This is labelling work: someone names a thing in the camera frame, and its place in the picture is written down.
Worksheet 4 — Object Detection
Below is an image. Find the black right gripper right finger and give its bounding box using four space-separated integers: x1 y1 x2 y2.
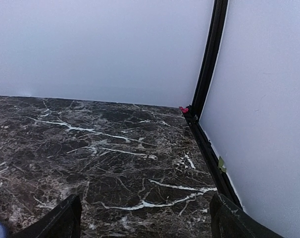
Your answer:
209 192 282 238

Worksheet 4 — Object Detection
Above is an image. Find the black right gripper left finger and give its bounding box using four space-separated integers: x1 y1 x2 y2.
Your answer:
12 194 82 238

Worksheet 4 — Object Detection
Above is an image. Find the pink clip at corner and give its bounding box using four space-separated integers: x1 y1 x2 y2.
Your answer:
179 107 189 114

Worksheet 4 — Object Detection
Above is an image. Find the black frame post right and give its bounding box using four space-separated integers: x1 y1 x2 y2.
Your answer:
183 0 242 208

